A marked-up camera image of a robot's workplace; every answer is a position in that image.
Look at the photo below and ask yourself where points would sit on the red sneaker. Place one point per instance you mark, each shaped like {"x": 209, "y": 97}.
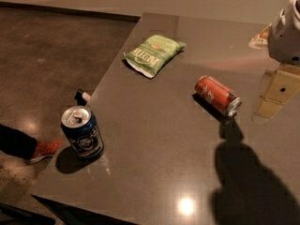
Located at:
{"x": 44, "y": 150}

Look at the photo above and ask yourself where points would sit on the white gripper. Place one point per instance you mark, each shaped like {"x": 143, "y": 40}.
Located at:
{"x": 286, "y": 37}

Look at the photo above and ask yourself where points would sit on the red coke can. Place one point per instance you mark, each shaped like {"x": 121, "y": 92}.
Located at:
{"x": 222, "y": 98}

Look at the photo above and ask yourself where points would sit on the blue beverage can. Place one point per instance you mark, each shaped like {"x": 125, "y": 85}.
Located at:
{"x": 80, "y": 126}

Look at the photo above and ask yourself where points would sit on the green chip bag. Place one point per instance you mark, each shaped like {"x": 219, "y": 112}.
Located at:
{"x": 153, "y": 54}

